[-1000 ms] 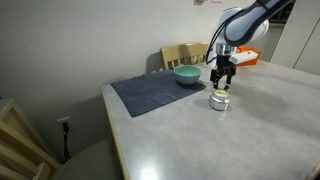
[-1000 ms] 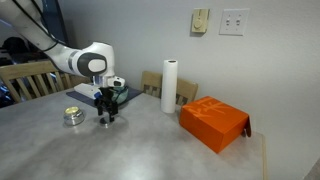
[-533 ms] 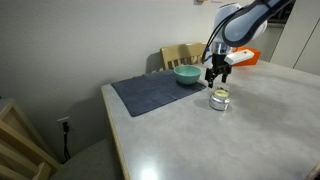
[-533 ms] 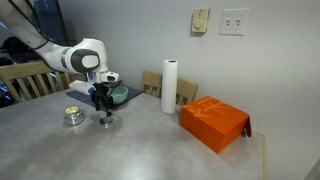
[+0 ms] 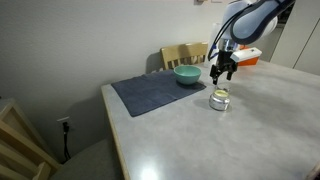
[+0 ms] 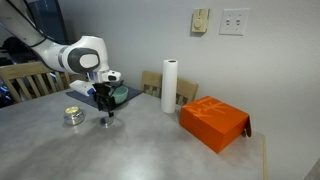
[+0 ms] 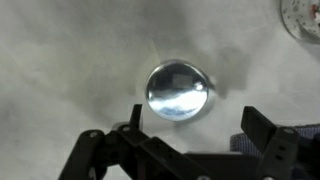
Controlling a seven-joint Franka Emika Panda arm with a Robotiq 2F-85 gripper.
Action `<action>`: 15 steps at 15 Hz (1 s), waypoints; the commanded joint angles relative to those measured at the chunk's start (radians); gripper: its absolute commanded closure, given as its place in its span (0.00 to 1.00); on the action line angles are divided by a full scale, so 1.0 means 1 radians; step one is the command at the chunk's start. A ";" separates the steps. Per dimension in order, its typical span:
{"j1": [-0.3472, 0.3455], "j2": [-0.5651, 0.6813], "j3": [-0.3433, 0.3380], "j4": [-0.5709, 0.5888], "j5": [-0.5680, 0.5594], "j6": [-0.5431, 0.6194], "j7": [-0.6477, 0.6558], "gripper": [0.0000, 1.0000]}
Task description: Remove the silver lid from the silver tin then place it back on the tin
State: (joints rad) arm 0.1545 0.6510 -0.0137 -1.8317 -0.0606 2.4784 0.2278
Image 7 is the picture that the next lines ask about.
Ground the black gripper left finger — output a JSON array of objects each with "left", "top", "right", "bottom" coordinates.
[{"left": 58, "top": 103, "right": 208, "bottom": 180}]

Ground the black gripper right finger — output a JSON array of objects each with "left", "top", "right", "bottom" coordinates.
[{"left": 240, "top": 105, "right": 300, "bottom": 180}]

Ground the shiny metal cup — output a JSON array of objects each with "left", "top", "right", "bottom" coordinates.
[{"left": 143, "top": 58, "right": 217, "bottom": 122}]

